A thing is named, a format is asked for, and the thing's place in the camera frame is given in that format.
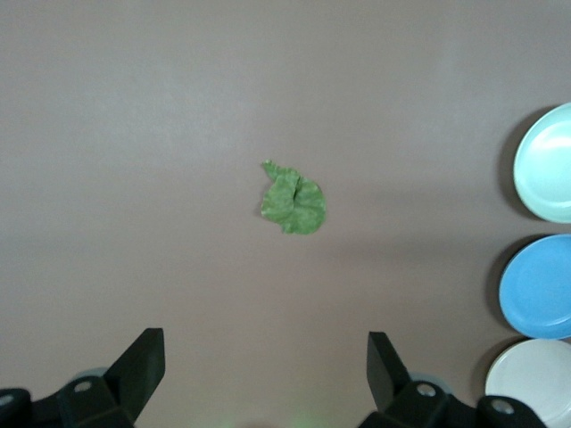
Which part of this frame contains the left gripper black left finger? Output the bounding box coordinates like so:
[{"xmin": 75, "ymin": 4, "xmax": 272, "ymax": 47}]
[{"xmin": 57, "ymin": 328, "xmax": 166, "ymax": 428}]

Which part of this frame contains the pale green plate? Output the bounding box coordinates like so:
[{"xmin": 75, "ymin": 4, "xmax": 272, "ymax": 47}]
[{"xmin": 512, "ymin": 102, "xmax": 571, "ymax": 225}]

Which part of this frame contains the green lettuce leaf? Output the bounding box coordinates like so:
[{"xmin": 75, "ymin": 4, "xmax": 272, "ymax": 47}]
[{"xmin": 260, "ymin": 159, "xmax": 328, "ymax": 236}]

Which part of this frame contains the blue plate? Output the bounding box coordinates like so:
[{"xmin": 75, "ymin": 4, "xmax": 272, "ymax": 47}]
[{"xmin": 498, "ymin": 235, "xmax": 571, "ymax": 340}]

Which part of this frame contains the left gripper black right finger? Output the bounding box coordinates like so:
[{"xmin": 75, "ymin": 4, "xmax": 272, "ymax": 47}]
[{"xmin": 356, "ymin": 331, "xmax": 450, "ymax": 428}]

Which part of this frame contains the beige plate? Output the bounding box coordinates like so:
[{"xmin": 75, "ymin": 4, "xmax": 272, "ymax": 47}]
[{"xmin": 484, "ymin": 338, "xmax": 571, "ymax": 428}]

